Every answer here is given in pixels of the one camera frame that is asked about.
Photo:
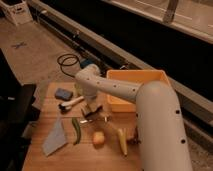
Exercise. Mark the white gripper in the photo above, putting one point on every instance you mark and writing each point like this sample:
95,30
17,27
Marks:
92,103

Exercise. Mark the black whiteboard eraser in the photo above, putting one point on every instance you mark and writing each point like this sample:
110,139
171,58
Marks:
86,111

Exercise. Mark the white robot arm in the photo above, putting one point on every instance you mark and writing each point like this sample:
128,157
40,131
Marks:
163,141

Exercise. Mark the blue sponge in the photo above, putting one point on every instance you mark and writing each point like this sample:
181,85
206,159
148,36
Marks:
63,94

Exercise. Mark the yellow plastic bin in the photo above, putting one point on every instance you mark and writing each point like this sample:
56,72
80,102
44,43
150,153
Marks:
136,76

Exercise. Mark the green chili pepper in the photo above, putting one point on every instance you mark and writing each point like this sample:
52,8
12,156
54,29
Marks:
77,128

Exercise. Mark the blue power box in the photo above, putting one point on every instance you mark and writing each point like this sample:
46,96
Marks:
85,63

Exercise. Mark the yellow corn cob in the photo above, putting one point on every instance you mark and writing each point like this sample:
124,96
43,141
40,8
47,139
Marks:
122,140

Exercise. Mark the blue cloth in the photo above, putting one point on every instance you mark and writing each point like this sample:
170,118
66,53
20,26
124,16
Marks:
55,139

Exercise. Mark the dark grape bunch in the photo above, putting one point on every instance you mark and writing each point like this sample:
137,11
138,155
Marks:
134,139

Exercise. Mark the black chair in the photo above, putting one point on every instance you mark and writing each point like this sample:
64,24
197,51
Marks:
16,111

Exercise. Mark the white cardboard box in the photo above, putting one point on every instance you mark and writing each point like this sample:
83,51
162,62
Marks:
18,13

